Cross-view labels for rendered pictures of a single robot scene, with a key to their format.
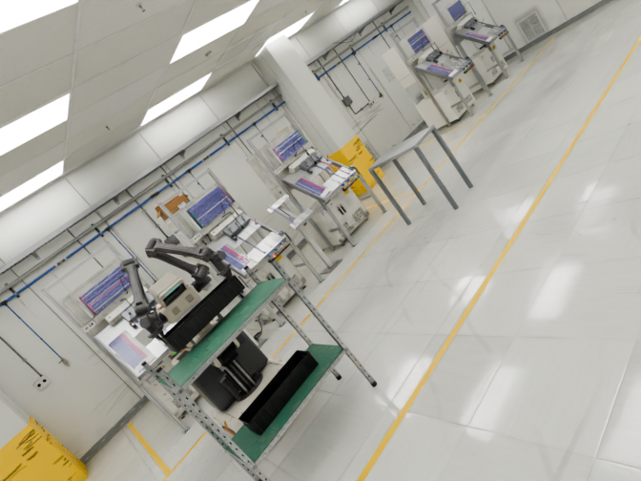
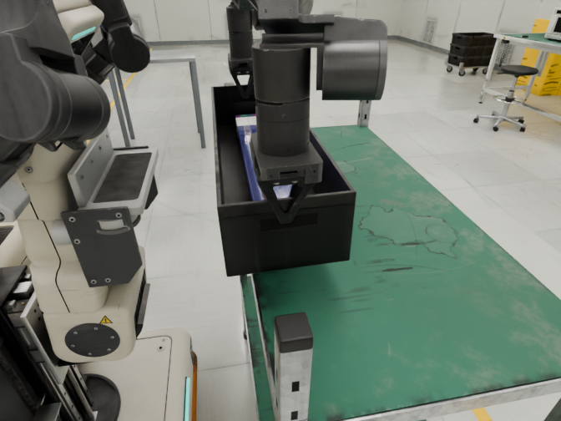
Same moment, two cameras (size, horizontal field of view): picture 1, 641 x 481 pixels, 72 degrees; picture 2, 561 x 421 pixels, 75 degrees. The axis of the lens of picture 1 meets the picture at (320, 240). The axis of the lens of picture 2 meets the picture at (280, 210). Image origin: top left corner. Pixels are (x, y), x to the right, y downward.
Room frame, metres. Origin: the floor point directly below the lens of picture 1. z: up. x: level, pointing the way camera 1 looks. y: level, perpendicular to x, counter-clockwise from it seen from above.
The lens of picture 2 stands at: (2.48, 1.47, 1.35)
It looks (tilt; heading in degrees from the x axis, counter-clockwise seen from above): 33 degrees down; 290
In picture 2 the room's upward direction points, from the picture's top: straight up
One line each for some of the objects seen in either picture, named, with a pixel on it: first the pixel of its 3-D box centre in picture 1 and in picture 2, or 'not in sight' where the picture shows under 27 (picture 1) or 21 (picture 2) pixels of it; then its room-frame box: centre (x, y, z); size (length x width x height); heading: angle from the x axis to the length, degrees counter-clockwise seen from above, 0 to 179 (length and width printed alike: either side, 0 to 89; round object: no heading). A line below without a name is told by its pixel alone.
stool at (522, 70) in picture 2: not in sight; (507, 97); (1.56, -2.96, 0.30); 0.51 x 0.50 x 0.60; 76
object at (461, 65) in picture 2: not in sight; (471, 53); (1.73, -5.64, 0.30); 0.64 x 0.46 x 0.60; 33
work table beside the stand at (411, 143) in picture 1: (420, 177); (159, 102); (4.66, -1.28, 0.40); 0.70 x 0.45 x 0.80; 36
